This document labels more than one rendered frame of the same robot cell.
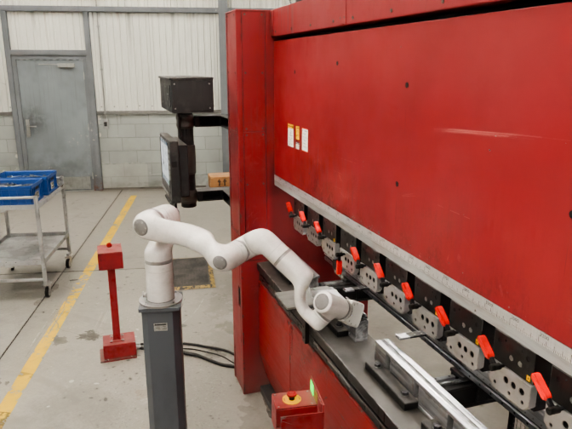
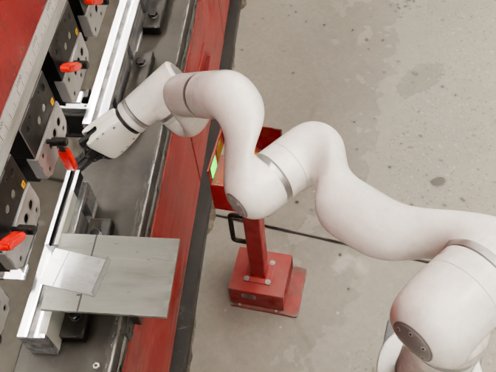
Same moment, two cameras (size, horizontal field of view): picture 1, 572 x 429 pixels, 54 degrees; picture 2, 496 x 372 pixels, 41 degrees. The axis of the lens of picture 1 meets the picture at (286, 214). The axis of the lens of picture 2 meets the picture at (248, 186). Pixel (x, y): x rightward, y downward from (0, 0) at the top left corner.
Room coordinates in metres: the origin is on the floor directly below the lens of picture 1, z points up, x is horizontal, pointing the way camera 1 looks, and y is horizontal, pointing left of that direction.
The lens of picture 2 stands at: (2.80, 0.49, 2.21)
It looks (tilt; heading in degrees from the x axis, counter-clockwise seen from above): 55 degrees down; 210
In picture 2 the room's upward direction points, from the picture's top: 7 degrees counter-clockwise
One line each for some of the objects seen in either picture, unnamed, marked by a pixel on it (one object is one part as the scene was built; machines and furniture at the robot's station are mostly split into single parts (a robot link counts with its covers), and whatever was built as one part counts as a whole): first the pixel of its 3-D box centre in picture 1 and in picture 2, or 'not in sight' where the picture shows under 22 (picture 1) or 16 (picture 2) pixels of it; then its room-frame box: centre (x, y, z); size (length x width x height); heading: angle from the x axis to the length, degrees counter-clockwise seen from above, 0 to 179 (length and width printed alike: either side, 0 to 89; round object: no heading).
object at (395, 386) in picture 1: (390, 383); (135, 93); (1.83, -0.38, 0.89); 0.30 x 0.05 x 0.03; 19
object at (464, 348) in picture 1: (475, 333); not in sight; (1.50, -0.55, 1.26); 0.15 x 0.09 x 0.17; 19
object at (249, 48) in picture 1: (300, 208); not in sight; (3.40, -0.10, 1.15); 0.85 x 0.25 x 2.30; 109
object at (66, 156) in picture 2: (340, 263); (63, 153); (2.25, -0.23, 1.20); 0.04 x 0.02 x 0.10; 109
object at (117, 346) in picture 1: (113, 300); not in sight; (3.67, 1.21, 0.41); 0.25 x 0.20 x 0.83; 109
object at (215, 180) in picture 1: (220, 180); not in sight; (4.83, 0.57, 1.04); 0.30 x 0.26 x 0.12; 7
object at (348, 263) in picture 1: (356, 250); (26, 127); (2.26, -0.30, 1.26); 0.15 x 0.09 x 0.17; 19
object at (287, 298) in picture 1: (308, 297); (112, 274); (2.37, -0.10, 1.00); 0.26 x 0.18 x 0.01; 109
